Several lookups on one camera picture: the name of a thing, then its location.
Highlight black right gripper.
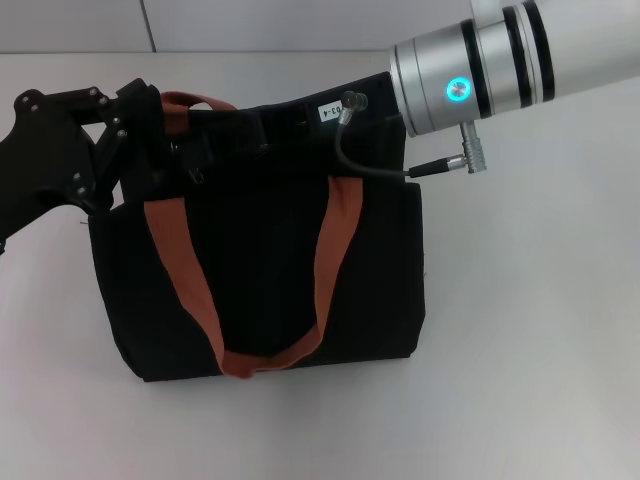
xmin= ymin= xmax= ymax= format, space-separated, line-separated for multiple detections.
xmin=249 ymin=71 xmax=407 ymax=151

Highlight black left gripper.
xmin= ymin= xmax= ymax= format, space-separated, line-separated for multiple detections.
xmin=0 ymin=76 xmax=271 ymax=237

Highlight black bag with brown straps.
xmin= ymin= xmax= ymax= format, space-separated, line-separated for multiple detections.
xmin=88 ymin=89 xmax=427 ymax=384

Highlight right gripper cable silver plugs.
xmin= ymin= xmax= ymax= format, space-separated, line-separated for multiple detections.
xmin=333 ymin=89 xmax=489 ymax=180

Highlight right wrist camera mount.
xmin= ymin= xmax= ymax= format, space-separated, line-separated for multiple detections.
xmin=469 ymin=0 xmax=506 ymax=24

